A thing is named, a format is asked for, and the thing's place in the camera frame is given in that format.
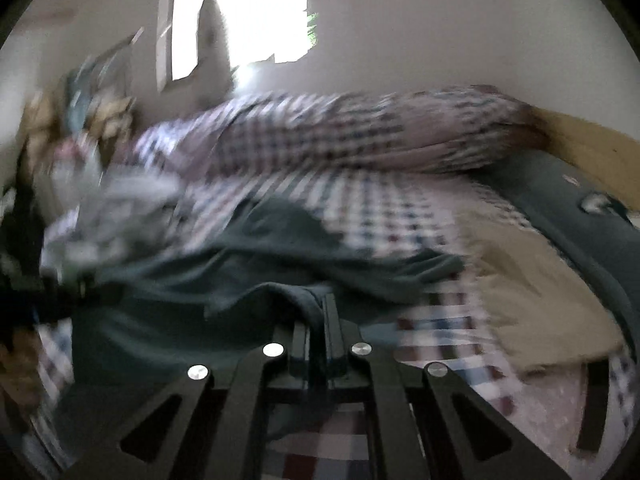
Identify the bright window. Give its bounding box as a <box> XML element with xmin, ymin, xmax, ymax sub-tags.
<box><xmin>155</xmin><ymin>0</ymin><xmax>318</xmax><ymax>91</ymax></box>

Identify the dark teal t-shirt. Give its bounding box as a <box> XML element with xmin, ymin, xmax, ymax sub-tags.
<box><xmin>49</xmin><ymin>194</ymin><xmax>467</xmax><ymax>441</ymax></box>

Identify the cardboard boxes stack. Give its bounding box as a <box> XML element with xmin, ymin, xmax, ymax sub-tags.
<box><xmin>17</xmin><ymin>28</ymin><xmax>144</xmax><ymax>179</ymax></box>

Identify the teal dog print pillow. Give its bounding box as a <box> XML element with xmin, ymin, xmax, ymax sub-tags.
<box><xmin>475</xmin><ymin>150</ymin><xmax>639</xmax><ymax>346</ymax></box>

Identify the plaid rolled duvet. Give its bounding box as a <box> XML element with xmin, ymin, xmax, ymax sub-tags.
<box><xmin>130</xmin><ymin>84</ymin><xmax>548</xmax><ymax>181</ymax></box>

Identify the light blue garment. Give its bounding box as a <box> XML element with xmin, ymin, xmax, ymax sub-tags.
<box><xmin>40</xmin><ymin>166</ymin><xmax>193</xmax><ymax>284</ymax></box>

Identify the tan folded garment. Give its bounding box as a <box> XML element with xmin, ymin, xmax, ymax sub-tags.
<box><xmin>456</xmin><ymin>210</ymin><xmax>625</xmax><ymax>375</ymax></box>

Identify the plaid bed sheet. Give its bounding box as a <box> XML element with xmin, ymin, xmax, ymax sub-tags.
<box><xmin>34</xmin><ymin>168</ymin><xmax>639</xmax><ymax>479</ymax></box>

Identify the wooden bed headboard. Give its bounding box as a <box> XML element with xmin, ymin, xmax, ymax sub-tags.
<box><xmin>529</xmin><ymin>106</ymin><xmax>640</xmax><ymax>212</ymax></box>

